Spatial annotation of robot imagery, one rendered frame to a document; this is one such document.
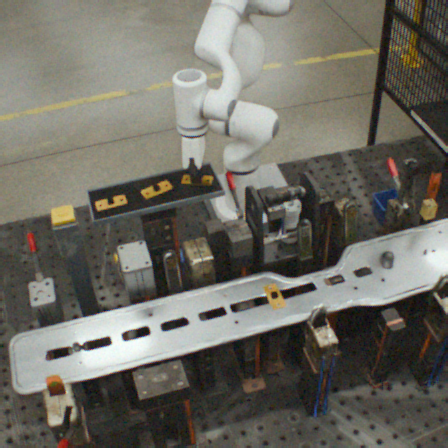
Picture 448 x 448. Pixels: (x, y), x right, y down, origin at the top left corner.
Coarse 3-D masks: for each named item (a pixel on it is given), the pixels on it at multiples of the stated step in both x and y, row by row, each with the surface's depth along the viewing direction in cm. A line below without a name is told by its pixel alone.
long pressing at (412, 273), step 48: (384, 240) 177; (432, 240) 176; (240, 288) 166; (288, 288) 165; (336, 288) 164; (384, 288) 164; (48, 336) 156; (96, 336) 155; (192, 336) 155; (240, 336) 155
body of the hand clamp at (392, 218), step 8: (392, 200) 181; (392, 208) 180; (384, 216) 187; (392, 216) 181; (400, 216) 179; (408, 216) 180; (384, 224) 188; (392, 224) 182; (400, 224) 181; (408, 224) 183; (384, 232) 189; (392, 232) 184
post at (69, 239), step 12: (60, 228) 164; (72, 228) 166; (60, 240) 167; (72, 240) 168; (60, 252) 170; (72, 252) 171; (84, 252) 180; (72, 264) 175; (84, 264) 177; (72, 276) 179; (84, 276) 180; (84, 288) 183; (84, 300) 187; (96, 300) 189; (84, 312) 191; (96, 312) 192
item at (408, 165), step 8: (408, 160) 169; (408, 168) 170; (416, 168) 166; (408, 176) 172; (408, 184) 173; (400, 192) 175; (408, 192) 175; (400, 200) 176; (408, 200) 177; (408, 208) 178
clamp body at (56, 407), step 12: (48, 396) 136; (60, 396) 136; (72, 396) 136; (48, 408) 134; (60, 408) 134; (72, 408) 134; (48, 420) 132; (60, 420) 131; (72, 420) 132; (84, 420) 144; (60, 432) 133; (84, 432) 137; (72, 444) 138; (84, 444) 142; (96, 444) 156
